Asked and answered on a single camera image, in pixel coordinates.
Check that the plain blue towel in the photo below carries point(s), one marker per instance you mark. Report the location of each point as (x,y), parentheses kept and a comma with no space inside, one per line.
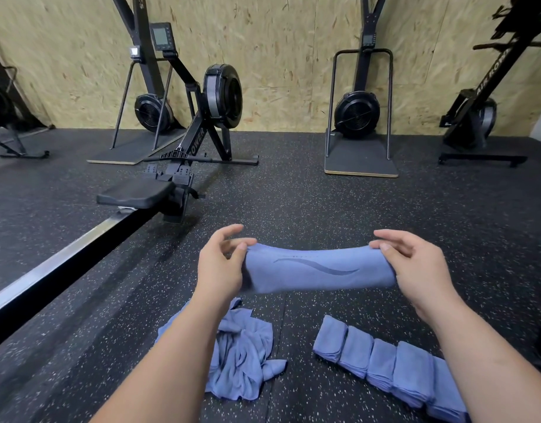
(382,365)

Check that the person's left hand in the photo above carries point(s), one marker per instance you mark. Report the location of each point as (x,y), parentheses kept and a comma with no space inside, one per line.
(219,273)

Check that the black ski trainer grey platform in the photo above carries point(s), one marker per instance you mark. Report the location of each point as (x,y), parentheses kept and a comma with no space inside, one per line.
(147,112)

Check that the black ski trainer wooden-edged platform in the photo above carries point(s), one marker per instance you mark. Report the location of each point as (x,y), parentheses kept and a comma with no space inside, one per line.
(357,114)

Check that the person's right forearm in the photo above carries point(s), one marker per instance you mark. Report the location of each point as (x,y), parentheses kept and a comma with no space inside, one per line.
(500,365)

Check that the person's left forearm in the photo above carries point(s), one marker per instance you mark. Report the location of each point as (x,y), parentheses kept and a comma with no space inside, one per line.
(169,370)

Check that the black rowing machine with rail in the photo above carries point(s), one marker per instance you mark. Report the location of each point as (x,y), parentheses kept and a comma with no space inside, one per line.
(94,238)

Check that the row of blue towels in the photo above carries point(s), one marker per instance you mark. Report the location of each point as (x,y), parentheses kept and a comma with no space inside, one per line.
(447,392)
(413,372)
(319,268)
(357,352)

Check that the black upright exercise machine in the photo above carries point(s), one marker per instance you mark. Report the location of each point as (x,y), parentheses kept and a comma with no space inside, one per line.
(469,119)

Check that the blue towel pile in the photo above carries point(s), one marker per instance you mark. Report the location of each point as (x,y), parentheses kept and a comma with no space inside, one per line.
(240,352)

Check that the person's right hand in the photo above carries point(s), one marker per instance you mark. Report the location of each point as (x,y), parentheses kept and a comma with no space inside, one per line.
(420,268)

